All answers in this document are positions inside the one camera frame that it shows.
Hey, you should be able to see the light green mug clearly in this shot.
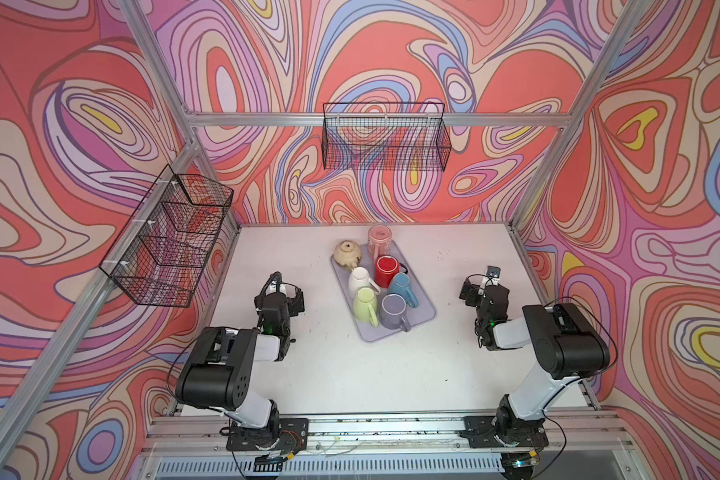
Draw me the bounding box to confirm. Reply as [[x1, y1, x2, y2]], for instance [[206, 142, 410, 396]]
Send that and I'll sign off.
[[353, 287, 379, 327]]

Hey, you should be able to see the blue floral mug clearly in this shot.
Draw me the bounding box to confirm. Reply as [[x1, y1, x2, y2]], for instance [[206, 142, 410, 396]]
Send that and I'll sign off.
[[388, 272, 419, 308]]

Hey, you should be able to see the lavender mug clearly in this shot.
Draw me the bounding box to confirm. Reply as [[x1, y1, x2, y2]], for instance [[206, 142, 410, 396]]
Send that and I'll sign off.
[[379, 293, 411, 332]]

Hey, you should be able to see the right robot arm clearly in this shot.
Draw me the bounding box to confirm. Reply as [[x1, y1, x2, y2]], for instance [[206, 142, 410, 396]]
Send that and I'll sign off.
[[459, 274, 611, 446]]

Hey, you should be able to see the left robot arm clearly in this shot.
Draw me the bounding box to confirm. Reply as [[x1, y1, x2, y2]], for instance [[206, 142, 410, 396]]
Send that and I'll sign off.
[[174, 271, 305, 434]]

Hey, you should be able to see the white mug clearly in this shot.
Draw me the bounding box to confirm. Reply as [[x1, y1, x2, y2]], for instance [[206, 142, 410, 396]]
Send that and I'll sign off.
[[348, 266, 381, 298]]

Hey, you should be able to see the red mug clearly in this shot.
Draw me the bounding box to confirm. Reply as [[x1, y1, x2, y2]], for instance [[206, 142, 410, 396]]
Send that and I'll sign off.
[[374, 255, 408, 289]]

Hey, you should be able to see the pink patterned mug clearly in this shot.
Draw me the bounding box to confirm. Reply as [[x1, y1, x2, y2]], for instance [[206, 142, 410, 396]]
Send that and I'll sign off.
[[368, 224, 393, 261]]

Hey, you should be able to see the beige ceramic teapot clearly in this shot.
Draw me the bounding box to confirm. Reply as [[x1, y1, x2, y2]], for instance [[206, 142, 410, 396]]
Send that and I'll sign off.
[[333, 240, 362, 272]]

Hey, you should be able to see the lavender tray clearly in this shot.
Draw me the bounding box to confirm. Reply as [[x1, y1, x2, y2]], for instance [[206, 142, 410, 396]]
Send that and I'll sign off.
[[329, 241, 436, 342]]

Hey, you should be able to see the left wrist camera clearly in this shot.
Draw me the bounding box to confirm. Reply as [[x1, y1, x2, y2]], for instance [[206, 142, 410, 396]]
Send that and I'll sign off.
[[265, 271, 288, 295]]

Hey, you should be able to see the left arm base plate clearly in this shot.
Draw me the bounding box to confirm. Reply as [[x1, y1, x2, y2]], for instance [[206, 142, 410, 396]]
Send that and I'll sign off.
[[226, 417, 309, 454]]

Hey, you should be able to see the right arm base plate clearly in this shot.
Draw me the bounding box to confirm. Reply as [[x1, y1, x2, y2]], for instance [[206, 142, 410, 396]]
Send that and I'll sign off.
[[458, 416, 549, 449]]

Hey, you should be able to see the black wire basket left wall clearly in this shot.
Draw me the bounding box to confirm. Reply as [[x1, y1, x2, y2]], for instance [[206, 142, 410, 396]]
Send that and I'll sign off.
[[99, 166, 234, 308]]

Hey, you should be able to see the black wire basket wall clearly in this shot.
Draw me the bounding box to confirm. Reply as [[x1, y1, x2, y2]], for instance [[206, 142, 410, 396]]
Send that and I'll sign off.
[[321, 100, 452, 172], [99, 166, 234, 308]]

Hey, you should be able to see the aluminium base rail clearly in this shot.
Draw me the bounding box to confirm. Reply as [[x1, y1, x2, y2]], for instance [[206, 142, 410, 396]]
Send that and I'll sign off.
[[129, 409, 651, 479]]

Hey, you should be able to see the black wire basket back wall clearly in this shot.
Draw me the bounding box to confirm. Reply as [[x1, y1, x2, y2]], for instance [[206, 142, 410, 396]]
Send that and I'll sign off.
[[321, 100, 452, 172]]

